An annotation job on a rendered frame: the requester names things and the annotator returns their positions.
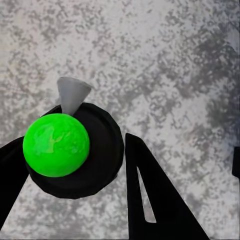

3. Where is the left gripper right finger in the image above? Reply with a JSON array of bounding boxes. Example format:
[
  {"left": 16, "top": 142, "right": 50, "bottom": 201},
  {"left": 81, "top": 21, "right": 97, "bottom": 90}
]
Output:
[{"left": 124, "top": 133, "right": 210, "bottom": 240}]

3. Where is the insectifuge atomizer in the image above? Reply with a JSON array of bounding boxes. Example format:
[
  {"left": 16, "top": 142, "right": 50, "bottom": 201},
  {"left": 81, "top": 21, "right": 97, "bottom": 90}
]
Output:
[{"left": 22, "top": 77, "right": 125, "bottom": 200}]

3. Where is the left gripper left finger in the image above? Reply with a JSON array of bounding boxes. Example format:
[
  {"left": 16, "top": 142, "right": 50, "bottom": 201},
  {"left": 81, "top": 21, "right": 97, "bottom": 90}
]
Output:
[{"left": 0, "top": 136, "right": 30, "bottom": 230}]

